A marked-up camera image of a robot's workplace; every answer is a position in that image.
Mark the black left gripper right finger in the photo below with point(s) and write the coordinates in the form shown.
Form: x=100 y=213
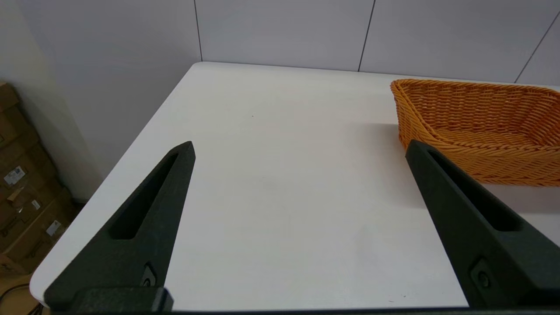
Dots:
x=490 y=245

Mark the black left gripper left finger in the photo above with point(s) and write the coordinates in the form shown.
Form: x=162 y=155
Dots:
x=153 y=218

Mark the orange wicker basket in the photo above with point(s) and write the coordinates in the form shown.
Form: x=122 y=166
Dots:
x=481 y=131

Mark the labelled brown cardboard box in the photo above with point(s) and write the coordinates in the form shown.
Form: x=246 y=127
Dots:
x=22 y=157
x=39 y=227

